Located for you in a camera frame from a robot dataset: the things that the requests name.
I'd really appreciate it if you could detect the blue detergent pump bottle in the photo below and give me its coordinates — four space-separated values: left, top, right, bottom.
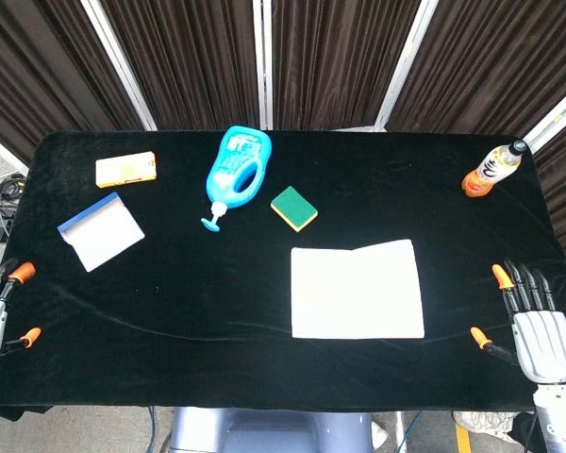
200 125 273 234

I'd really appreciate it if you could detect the yellow rectangular box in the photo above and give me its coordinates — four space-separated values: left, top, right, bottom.
94 150 158 190

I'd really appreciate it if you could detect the dark brown curtain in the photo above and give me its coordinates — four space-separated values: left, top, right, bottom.
0 0 566 271

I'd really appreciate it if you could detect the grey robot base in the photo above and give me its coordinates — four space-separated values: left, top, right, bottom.
168 406 375 453

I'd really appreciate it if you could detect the white cloth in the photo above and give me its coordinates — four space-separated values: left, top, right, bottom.
290 238 426 341

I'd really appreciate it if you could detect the white notepad with blue spine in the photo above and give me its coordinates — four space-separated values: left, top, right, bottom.
57 191 146 274

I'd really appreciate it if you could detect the orange drink bottle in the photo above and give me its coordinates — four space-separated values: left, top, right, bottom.
460 139 529 199

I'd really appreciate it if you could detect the green yellow sponge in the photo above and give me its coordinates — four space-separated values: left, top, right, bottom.
269 185 320 234

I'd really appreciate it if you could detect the black velvet tablecloth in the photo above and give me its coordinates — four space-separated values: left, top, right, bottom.
0 128 566 423

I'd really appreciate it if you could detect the blue cable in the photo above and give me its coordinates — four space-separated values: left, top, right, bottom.
145 406 158 453

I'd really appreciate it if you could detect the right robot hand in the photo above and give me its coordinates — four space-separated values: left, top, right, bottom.
470 258 566 385

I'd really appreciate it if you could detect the white curtain frame post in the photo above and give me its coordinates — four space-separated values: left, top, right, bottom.
373 0 440 132
79 0 158 132
523 77 566 153
252 0 275 131

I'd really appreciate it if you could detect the black cables bundle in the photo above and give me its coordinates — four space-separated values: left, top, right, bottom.
0 158 28 243

